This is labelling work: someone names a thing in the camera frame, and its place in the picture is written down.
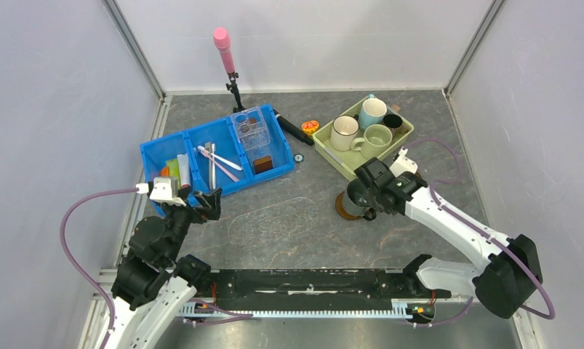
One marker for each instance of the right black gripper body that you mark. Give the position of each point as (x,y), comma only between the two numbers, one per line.
(374,196)

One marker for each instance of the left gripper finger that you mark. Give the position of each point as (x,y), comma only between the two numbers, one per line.
(205,214)
(208,199)

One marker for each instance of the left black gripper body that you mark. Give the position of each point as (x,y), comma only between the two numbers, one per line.
(180,219)

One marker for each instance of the dark grey mug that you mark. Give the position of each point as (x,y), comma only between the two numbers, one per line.
(372,212)

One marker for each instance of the white toothpaste tube red cap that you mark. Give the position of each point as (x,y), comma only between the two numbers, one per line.
(184,169)

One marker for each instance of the green toothpaste tube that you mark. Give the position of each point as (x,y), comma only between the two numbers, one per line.
(173,169)

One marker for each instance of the clear plastic toothbrush holder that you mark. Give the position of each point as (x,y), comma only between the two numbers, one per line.
(251,129)

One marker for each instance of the brown oval wooden tray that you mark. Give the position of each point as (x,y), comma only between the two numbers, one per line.
(347,209)

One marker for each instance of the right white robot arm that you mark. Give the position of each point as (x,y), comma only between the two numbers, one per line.
(502,273)

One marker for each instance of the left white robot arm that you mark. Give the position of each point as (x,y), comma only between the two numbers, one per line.
(153,281)

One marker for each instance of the white toothbrush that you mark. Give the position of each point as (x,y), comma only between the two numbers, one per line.
(229,163)

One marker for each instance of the orange toothpaste tube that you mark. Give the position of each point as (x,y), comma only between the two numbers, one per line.
(164,172)

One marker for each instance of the grey toothbrush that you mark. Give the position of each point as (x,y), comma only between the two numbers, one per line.
(212,167)

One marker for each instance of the blue compartment bin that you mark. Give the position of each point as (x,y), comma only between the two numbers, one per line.
(221,132)

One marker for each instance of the light green mug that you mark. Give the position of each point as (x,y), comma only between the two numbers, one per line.
(375,140)

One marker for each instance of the green plastic basket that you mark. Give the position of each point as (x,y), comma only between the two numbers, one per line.
(346,162)

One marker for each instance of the white mug brown rim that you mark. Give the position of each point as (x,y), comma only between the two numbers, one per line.
(344,131)

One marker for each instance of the black mug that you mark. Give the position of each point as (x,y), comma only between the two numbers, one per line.
(395,123)

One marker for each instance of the orange yellow toy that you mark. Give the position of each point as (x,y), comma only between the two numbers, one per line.
(310,127)

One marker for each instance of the light blue mug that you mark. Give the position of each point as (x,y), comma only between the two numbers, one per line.
(372,112)

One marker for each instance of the black cylinder marker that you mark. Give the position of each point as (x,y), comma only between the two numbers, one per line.
(291,129)

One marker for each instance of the pink microphone on stand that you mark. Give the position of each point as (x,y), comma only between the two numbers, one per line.
(222,42)

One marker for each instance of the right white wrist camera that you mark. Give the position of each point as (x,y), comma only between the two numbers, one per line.
(401,163)

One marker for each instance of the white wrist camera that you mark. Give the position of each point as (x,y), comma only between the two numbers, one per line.
(401,163)
(165,191)

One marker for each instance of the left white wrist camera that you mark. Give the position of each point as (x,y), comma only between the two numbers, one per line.
(165,191)

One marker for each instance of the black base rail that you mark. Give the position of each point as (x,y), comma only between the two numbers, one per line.
(232,294)

